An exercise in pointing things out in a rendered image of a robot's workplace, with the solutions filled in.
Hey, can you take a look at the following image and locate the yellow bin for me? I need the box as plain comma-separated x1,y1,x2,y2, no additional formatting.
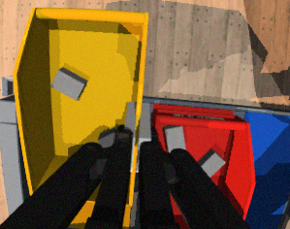
13,8,149,207

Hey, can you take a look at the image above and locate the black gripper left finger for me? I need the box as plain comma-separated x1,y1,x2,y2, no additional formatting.
0,101,137,229

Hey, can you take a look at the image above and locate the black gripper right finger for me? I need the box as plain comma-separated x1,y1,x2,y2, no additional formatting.
136,103,251,229

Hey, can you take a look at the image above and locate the red bin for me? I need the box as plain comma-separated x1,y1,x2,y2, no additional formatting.
152,109,256,220

